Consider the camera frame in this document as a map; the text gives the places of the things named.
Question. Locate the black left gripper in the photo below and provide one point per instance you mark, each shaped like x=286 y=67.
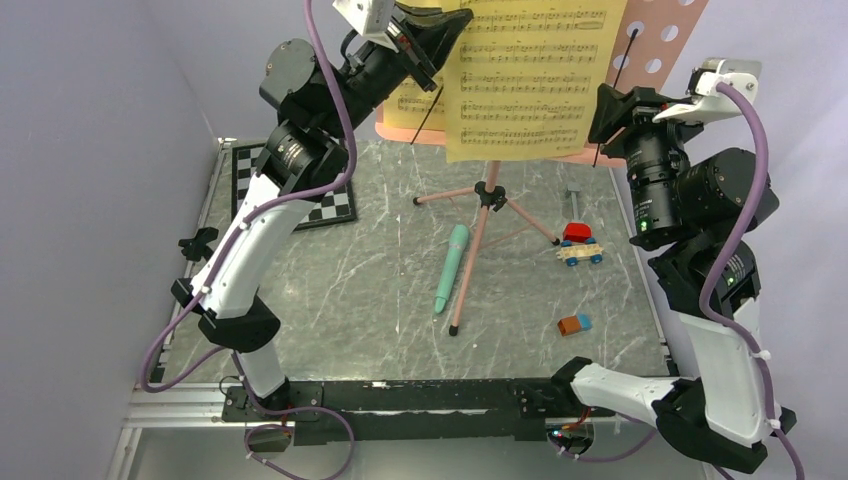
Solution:
x=423 y=37

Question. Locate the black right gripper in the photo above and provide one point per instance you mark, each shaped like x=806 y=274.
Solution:
x=614 y=107

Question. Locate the yellow sheet music top page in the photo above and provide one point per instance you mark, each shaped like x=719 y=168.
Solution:
x=410 y=107

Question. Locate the yellow sheet music page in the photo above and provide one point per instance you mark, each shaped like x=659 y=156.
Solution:
x=521 y=82
x=410 y=107

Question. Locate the pink perforated music stand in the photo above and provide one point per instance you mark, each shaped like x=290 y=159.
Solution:
x=678 y=20

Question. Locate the yellow sheet music bottom page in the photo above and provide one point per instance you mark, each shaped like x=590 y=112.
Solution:
x=521 y=82

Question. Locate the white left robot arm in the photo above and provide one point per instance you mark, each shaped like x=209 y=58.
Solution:
x=311 y=152

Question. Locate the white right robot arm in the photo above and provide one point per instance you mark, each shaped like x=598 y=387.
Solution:
x=699 y=181

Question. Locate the red wooden toy car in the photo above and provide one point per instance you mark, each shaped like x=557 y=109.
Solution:
x=579 y=244

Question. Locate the orange blue toy block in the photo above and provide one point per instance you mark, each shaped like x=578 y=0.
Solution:
x=574 y=324

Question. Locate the black clamp knob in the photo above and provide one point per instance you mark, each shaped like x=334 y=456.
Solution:
x=198 y=247

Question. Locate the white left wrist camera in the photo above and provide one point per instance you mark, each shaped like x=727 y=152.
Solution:
x=369 y=18

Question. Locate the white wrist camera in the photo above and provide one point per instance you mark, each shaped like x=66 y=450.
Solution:
x=369 y=18
x=707 y=101

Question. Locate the grey metal bracket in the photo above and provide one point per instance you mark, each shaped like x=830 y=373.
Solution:
x=573 y=190

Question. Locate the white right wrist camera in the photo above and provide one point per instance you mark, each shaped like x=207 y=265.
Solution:
x=707 y=101

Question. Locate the mint green toy recorder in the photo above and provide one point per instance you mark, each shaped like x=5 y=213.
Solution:
x=450 y=265

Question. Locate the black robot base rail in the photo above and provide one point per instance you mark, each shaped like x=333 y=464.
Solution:
x=317 y=413

